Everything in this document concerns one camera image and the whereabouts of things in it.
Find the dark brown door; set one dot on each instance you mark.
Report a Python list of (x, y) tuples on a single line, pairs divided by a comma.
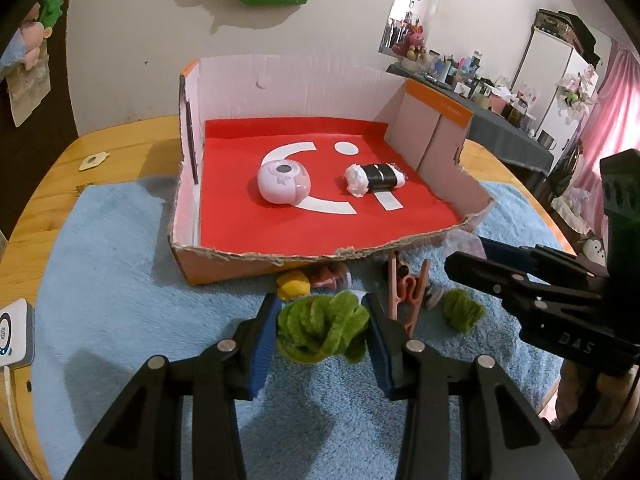
[(30, 140)]

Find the pink oval device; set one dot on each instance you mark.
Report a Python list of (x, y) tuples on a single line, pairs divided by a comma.
[(285, 182)]

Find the white plush toy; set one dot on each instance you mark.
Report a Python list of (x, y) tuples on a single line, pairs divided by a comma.
[(595, 250)]

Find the blue fluffy mat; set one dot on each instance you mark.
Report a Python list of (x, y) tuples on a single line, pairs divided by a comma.
[(110, 270)]

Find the cardboard box red bottom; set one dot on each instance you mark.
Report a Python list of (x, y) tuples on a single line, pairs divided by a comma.
[(250, 75)]

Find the white square device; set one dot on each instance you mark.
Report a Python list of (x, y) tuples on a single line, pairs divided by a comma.
[(17, 330)]

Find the small beige tag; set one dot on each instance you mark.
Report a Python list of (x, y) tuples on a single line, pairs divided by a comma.
[(92, 161)]

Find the row of bottles and jars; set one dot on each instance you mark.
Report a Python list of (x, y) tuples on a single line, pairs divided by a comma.
[(470, 80)]

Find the pink clothes clip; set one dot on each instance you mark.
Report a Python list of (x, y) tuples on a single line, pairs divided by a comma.
[(400, 305)]

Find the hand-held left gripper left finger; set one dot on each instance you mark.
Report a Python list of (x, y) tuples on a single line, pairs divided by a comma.
[(265, 345)]

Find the yellow-haired figurine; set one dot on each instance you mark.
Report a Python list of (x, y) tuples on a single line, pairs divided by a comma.
[(295, 285)]

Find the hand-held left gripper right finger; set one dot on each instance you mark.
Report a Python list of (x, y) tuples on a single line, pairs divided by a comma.
[(380, 355)]

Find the pink bunny plush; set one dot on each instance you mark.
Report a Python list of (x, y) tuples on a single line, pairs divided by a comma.
[(416, 40)]

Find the person's right hand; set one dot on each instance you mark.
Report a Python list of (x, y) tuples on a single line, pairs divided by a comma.
[(575, 395)]

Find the metal cup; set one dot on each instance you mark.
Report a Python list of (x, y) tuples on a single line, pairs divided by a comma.
[(546, 139)]

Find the artificial flowers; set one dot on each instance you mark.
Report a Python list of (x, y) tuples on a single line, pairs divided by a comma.
[(577, 87)]

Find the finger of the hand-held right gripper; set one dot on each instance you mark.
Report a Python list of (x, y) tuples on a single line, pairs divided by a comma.
[(480, 270), (505, 255)]

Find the pink plush toy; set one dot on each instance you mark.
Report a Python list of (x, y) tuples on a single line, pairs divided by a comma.
[(35, 42)]

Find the green pipe cleaner bundle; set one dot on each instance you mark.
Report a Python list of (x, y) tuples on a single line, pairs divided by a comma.
[(462, 310), (320, 325)]

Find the pink curtain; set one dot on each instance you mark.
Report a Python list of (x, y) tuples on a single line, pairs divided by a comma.
[(620, 110)]

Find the white refrigerator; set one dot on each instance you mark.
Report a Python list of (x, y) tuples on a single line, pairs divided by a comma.
[(540, 75)]

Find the dark cloth-covered table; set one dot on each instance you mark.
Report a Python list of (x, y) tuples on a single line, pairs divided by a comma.
[(500, 135)]

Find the green plush toy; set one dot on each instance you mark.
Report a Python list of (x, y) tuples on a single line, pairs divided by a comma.
[(52, 10)]

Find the clear bluish plastic bag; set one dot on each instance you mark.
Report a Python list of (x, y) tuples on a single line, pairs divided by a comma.
[(12, 47)]

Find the black roll with white tissue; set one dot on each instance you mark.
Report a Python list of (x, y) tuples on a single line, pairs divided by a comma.
[(377, 175)]

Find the dark bag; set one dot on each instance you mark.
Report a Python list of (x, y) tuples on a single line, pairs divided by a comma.
[(565, 25)]

